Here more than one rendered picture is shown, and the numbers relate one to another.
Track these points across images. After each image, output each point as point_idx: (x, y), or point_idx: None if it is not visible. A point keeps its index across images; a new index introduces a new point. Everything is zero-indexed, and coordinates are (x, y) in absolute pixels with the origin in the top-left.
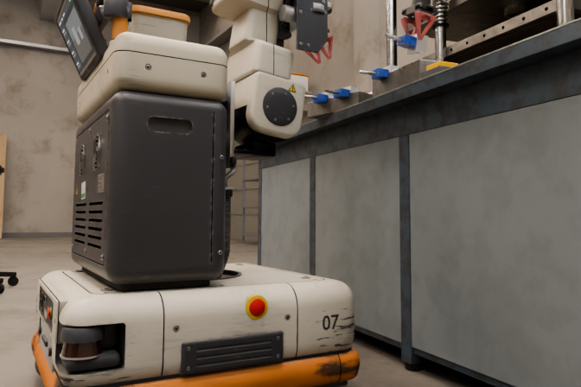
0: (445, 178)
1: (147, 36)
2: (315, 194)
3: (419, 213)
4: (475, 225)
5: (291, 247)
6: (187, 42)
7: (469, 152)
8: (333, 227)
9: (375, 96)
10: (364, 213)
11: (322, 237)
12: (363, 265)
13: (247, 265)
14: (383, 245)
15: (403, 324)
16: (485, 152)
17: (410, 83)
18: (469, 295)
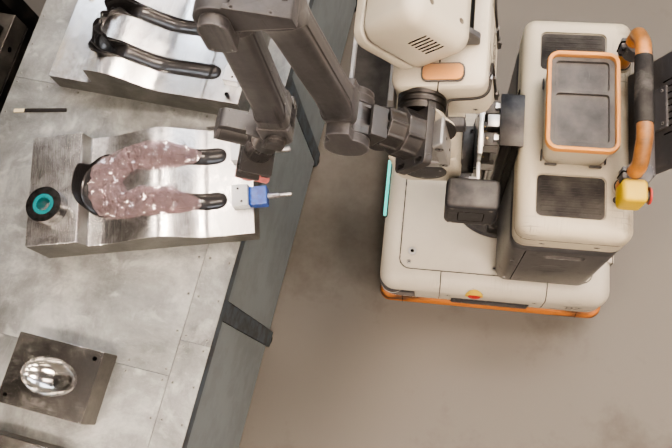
0: None
1: (605, 23)
2: (235, 306)
3: (304, 87)
4: (323, 29)
5: (231, 402)
6: (567, 22)
7: None
8: (261, 260)
9: (287, 76)
10: (278, 181)
11: (256, 292)
12: (288, 201)
13: (408, 239)
14: (294, 157)
15: (313, 152)
16: None
17: None
18: None
